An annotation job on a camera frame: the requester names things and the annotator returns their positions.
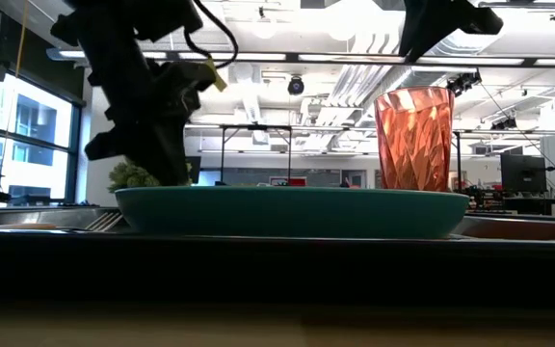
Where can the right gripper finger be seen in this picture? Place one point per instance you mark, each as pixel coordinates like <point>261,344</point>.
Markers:
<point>419,29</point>

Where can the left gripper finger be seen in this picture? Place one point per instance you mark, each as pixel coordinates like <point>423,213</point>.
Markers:
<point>159,154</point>

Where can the orange faceted plastic cup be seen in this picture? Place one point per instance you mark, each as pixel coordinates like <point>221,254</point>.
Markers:
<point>414,140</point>

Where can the teal round plate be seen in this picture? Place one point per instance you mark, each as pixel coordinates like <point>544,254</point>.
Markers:
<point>292,212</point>

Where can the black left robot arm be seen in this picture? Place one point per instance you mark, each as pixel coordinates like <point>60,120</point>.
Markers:
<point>113,21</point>

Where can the black plastic tray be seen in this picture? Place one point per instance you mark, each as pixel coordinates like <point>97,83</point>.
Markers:
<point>277,270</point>

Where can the green potted succulent plant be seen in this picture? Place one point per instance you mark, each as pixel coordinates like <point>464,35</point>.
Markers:
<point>128,177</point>

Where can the dark flat screen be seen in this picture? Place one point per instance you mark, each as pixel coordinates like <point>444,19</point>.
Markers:
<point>195,168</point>

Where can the black ceiling spotlight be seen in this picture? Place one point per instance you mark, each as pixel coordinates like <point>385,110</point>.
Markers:
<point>463,83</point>

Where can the black beam with light strips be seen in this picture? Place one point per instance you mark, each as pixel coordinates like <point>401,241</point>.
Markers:
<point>292,57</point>

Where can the black computer monitor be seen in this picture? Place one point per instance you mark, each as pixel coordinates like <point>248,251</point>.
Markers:
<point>523,173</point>

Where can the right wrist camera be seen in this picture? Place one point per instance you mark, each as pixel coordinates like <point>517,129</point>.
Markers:
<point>482,20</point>

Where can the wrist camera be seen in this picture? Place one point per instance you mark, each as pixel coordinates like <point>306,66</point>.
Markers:
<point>186,77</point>
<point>482,20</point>

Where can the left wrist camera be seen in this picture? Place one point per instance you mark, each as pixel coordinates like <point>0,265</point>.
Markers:
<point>186,77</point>

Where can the black tubular station frame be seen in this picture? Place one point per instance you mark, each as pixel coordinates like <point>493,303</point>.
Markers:
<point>223,154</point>
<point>458,159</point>

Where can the window with dark frame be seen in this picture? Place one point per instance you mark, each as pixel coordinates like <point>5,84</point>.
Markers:
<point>41,144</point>

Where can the small black rig camera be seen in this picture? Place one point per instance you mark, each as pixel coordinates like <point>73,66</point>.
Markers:
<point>296,86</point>

